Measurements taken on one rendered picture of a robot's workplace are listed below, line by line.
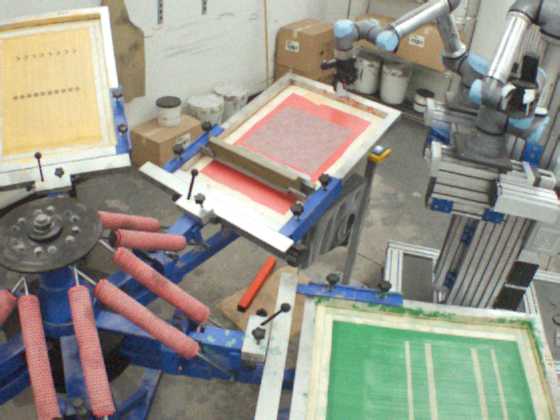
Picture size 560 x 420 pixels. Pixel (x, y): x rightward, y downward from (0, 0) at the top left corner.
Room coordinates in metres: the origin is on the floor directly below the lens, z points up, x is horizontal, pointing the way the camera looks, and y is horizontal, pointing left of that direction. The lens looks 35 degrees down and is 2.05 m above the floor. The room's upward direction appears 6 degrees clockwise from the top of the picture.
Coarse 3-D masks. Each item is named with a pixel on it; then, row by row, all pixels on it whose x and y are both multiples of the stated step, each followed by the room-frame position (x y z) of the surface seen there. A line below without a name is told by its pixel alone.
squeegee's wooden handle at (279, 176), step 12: (216, 144) 1.60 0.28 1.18; (228, 144) 1.60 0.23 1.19; (228, 156) 1.58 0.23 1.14; (240, 156) 1.54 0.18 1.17; (252, 156) 1.53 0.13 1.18; (252, 168) 1.52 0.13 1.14; (264, 168) 1.48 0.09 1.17; (276, 168) 1.46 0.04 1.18; (276, 180) 1.46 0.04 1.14; (288, 180) 1.42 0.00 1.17
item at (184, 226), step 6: (186, 216) 1.27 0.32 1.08; (180, 222) 1.25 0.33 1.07; (186, 222) 1.25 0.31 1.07; (192, 222) 1.25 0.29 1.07; (198, 222) 1.26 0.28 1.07; (168, 228) 1.22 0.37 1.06; (174, 228) 1.22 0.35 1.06; (180, 228) 1.22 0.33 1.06; (186, 228) 1.22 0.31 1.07; (192, 228) 1.24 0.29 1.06; (174, 234) 1.20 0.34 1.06; (180, 234) 1.20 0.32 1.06; (186, 234) 1.21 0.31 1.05; (186, 240) 1.21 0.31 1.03
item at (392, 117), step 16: (288, 80) 2.13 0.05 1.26; (304, 80) 2.11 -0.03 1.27; (272, 96) 2.03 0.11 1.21; (352, 96) 1.98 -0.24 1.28; (240, 112) 1.89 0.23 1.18; (384, 112) 1.87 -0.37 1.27; (400, 112) 1.87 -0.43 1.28; (384, 128) 1.76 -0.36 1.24; (208, 144) 1.70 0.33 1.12; (368, 144) 1.67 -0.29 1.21; (192, 160) 1.62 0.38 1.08; (352, 160) 1.58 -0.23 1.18; (176, 176) 1.52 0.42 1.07; (336, 176) 1.50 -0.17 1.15; (208, 192) 1.44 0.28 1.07; (240, 208) 1.36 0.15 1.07; (272, 224) 1.29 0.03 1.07
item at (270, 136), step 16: (288, 96) 2.05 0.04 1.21; (272, 112) 1.94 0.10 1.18; (288, 112) 1.93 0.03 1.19; (304, 112) 1.93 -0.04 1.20; (320, 112) 1.93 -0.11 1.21; (256, 128) 1.83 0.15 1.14; (272, 128) 1.83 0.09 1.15; (288, 128) 1.83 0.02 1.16; (304, 128) 1.82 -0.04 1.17; (240, 144) 1.74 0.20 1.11; (256, 144) 1.73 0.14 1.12; (272, 144) 1.73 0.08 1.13; (288, 144) 1.73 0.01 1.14; (208, 176) 1.56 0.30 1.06; (224, 176) 1.56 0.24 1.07; (240, 176) 1.56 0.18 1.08
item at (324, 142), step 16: (336, 112) 1.92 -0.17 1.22; (320, 128) 1.82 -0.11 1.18; (336, 128) 1.82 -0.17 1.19; (352, 128) 1.82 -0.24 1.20; (304, 144) 1.72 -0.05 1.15; (320, 144) 1.72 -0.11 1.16; (336, 144) 1.72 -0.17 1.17; (288, 160) 1.64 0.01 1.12; (304, 160) 1.63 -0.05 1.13; (320, 160) 1.63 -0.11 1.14; (336, 160) 1.63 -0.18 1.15; (256, 192) 1.47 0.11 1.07; (272, 192) 1.47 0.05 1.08; (272, 208) 1.40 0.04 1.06; (288, 208) 1.40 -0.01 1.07
